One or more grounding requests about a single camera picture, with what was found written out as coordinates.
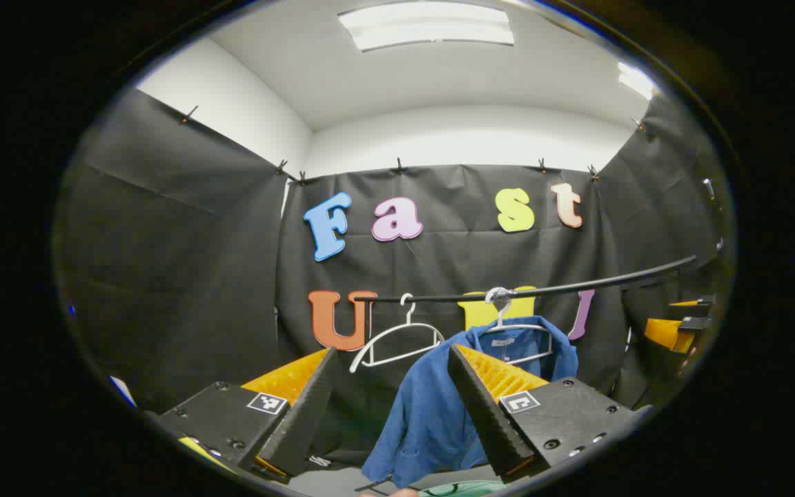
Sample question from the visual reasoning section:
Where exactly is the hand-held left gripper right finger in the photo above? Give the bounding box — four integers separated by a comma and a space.
447, 343, 647, 484

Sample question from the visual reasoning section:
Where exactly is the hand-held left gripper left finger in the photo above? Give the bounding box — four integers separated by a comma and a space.
156, 347, 340, 484

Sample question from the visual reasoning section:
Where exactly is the small ceiling light panel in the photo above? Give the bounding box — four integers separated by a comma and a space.
617, 62, 657, 101

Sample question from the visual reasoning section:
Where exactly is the blue shirt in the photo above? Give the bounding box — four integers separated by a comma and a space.
362, 316, 579, 489

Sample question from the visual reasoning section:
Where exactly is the green laundry hamper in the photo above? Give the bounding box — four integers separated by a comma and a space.
418, 480, 509, 497

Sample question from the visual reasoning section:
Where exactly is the black backdrop cloth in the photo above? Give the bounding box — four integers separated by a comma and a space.
56, 86, 733, 470

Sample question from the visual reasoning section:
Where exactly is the black clothes rack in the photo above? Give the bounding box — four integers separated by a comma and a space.
355, 255, 698, 306

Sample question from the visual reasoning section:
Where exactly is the large ceiling light panel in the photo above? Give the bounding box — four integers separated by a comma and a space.
337, 1, 516, 52

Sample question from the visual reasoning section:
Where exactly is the white plastic hanger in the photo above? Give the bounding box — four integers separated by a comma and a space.
349, 293, 446, 373
484, 286, 556, 365

